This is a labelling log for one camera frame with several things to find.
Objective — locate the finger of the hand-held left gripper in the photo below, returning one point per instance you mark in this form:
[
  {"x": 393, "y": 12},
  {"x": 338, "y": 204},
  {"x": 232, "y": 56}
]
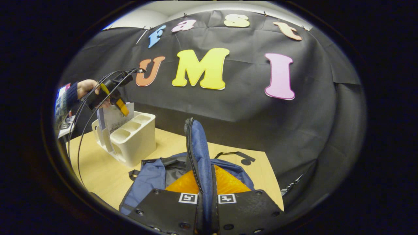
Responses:
[{"x": 122, "y": 107}]

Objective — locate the cream plastic bookshelf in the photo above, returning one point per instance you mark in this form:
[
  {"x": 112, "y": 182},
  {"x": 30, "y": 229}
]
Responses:
[{"x": 137, "y": 143}]

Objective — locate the blue schoolbag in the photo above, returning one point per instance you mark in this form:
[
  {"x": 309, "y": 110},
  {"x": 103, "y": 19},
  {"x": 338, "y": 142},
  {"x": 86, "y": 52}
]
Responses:
[{"x": 199, "y": 150}]

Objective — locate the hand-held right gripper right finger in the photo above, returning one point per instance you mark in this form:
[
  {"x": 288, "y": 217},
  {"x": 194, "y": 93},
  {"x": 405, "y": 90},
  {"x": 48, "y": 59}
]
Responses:
[{"x": 245, "y": 212}]

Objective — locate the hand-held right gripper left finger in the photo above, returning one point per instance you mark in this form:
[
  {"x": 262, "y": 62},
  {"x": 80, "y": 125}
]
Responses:
[{"x": 163, "y": 212}]

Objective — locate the grey-blue book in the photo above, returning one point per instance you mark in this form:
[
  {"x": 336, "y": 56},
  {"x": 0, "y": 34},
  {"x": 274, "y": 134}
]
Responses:
[{"x": 100, "y": 119}]

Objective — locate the black backdrop cloth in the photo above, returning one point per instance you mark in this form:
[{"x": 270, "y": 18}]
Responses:
[{"x": 245, "y": 107}]

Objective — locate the white book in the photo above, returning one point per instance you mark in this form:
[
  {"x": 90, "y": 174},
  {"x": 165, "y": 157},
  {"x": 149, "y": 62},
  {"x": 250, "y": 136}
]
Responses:
[{"x": 114, "y": 119}]

